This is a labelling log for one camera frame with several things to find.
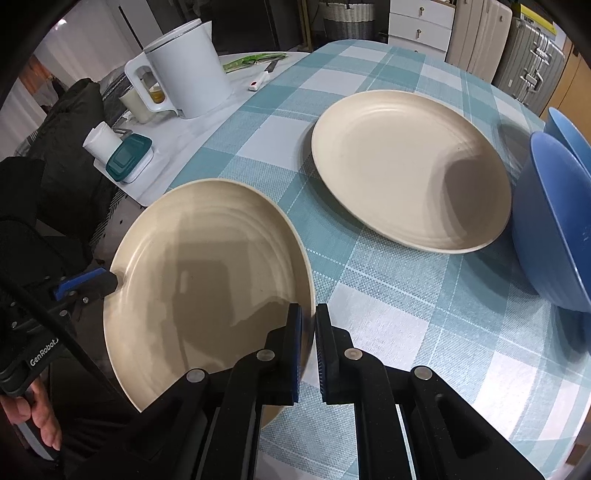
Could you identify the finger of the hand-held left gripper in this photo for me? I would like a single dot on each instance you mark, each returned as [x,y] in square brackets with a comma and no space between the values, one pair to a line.
[85,284]

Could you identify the white electric kettle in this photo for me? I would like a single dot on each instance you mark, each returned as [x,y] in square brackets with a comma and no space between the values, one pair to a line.
[189,69]

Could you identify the dark cloth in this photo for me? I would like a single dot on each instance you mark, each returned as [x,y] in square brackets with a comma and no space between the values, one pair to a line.
[69,152]

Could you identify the blue ceramic bowl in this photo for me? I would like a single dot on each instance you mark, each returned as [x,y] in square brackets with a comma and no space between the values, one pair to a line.
[540,230]
[575,138]

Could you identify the beige ribbed suitcase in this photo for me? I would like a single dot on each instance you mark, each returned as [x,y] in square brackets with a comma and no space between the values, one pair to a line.
[480,32]

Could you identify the white drawer cabinet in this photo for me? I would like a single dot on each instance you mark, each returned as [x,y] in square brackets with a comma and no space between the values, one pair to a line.
[420,27]

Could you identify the cream ceramic plate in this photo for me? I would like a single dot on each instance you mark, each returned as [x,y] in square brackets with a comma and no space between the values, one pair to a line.
[392,161]
[194,258]

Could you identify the person's left hand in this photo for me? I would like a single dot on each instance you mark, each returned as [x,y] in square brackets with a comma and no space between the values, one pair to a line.
[39,415]

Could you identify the wooden door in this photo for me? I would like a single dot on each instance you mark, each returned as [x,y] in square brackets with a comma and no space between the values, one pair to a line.
[572,78]

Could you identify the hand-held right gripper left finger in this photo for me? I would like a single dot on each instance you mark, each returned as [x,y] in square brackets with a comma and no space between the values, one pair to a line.
[295,355]

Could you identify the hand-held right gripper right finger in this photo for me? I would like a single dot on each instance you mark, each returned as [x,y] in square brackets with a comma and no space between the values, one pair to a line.
[322,360]

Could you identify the green packet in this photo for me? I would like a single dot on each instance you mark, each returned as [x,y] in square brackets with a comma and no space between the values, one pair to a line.
[251,61]

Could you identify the cream mug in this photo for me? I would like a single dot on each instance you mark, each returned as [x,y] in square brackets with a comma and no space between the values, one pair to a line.
[134,105]

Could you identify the silver ribbed suitcase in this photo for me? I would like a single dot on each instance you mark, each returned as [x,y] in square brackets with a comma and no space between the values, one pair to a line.
[531,60]

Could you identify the white cup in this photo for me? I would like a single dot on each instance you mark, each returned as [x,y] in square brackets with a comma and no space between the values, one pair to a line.
[99,141]

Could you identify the woven laundry basket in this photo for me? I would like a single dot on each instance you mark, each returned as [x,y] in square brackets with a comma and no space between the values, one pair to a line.
[346,18]

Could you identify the teal lidded container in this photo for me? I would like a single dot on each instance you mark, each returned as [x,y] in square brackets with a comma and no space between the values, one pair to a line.
[129,157]

